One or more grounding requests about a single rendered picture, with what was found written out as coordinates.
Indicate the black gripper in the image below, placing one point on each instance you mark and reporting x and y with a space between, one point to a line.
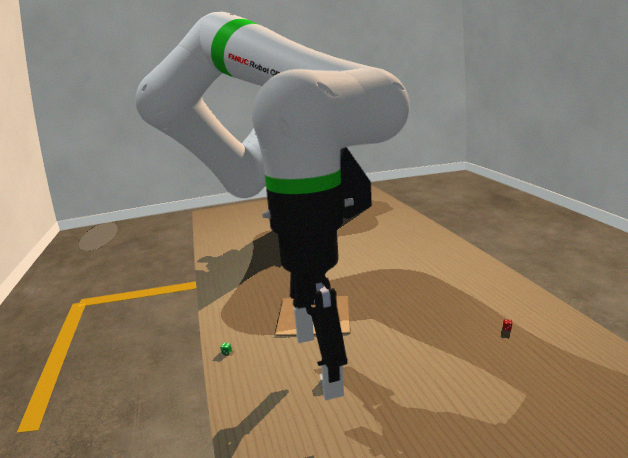
313 257

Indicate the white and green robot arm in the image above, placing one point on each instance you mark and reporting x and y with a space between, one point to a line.
361 105

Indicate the tan flat mat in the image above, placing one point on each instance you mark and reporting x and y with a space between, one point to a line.
286 323

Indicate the green die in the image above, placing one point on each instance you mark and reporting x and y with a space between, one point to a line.
226 348

